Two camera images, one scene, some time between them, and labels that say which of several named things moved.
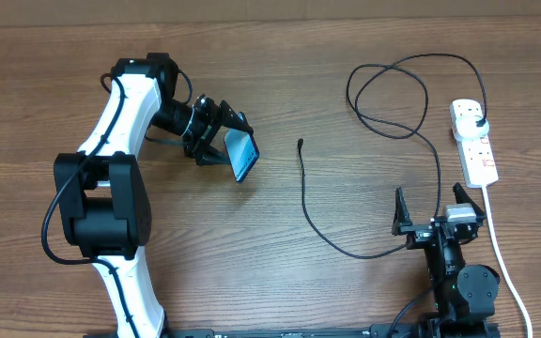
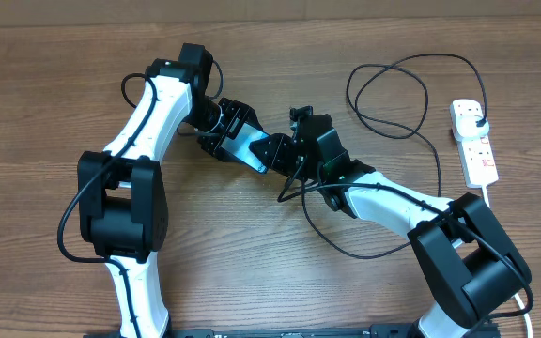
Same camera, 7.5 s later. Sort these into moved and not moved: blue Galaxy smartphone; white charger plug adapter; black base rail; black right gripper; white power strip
Moved: black right gripper; blue Galaxy smartphone
Not moved: black base rail; white power strip; white charger plug adapter
